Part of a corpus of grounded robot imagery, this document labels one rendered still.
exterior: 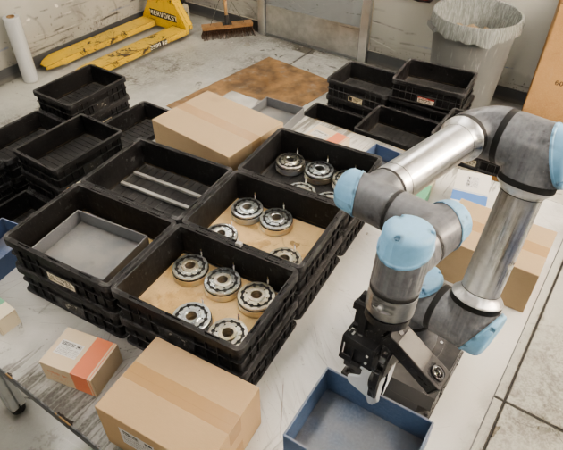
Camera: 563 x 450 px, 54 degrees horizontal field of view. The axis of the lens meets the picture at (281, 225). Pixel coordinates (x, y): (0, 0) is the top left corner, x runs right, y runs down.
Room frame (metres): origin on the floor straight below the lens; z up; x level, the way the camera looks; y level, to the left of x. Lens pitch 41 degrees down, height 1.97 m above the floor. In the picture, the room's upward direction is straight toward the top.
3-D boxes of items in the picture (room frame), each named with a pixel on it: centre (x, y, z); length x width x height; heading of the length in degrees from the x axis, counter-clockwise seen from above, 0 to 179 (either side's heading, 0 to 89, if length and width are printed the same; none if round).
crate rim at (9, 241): (1.16, 0.54, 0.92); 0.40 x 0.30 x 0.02; 61
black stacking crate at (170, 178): (1.42, 0.40, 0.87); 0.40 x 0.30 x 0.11; 61
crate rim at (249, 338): (0.97, 0.20, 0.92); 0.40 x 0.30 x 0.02; 61
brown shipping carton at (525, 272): (1.22, -0.65, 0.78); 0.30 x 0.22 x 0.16; 57
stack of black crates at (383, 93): (3.01, -0.51, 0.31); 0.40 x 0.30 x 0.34; 56
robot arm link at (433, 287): (0.88, -0.33, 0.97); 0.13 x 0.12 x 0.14; 47
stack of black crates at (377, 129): (2.45, -0.62, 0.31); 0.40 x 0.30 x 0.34; 55
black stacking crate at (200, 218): (1.23, 0.05, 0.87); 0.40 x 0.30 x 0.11; 61
